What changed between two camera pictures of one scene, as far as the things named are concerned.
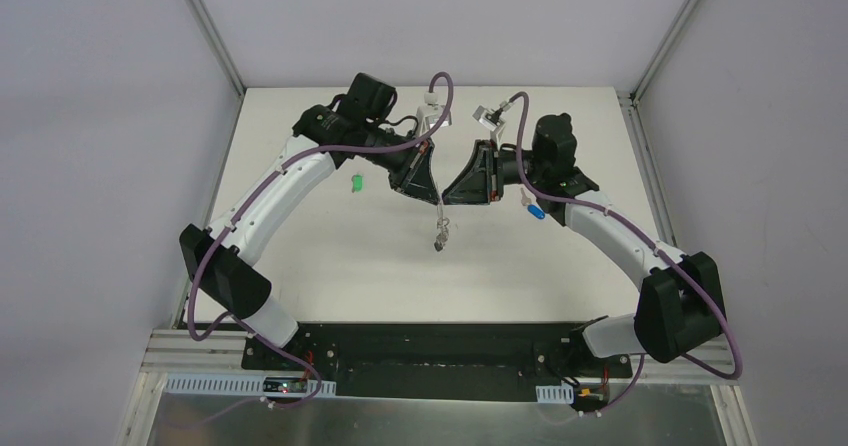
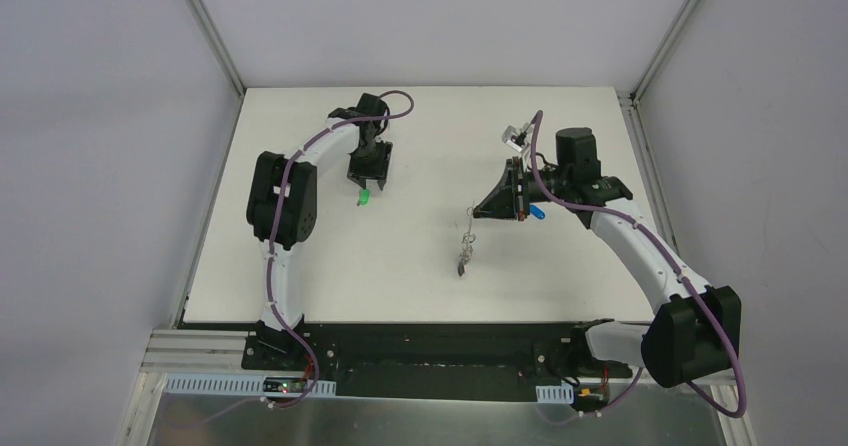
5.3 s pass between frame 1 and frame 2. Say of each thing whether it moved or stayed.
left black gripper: moved
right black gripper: moved
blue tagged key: stayed
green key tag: moved
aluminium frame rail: stayed
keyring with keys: moved
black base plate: stayed
